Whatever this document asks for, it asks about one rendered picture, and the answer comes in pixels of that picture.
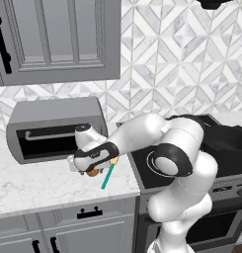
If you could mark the black hob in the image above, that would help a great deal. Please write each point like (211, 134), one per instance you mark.
(144, 164)

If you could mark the black range hood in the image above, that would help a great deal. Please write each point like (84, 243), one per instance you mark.
(213, 3)

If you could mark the grey drawer front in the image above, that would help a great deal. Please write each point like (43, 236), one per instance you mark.
(112, 207)
(10, 224)

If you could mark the grey base cupboard door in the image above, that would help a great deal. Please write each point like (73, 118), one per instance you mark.
(10, 245)
(99, 237)

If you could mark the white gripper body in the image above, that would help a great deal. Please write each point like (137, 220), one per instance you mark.
(71, 163)

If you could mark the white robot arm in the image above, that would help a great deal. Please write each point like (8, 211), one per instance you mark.
(181, 197)

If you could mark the grey wall cupboard door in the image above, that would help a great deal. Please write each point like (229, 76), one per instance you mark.
(56, 36)

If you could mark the grey toaster oven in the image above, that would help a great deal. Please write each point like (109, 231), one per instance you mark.
(56, 112)

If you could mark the black oven door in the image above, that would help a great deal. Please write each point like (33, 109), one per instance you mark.
(221, 227)

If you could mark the oven knob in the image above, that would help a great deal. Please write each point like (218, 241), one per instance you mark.
(241, 192)

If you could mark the black pot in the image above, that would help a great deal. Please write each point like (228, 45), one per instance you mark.
(226, 148)

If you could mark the brown onion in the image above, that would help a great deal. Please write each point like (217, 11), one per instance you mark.
(92, 172)

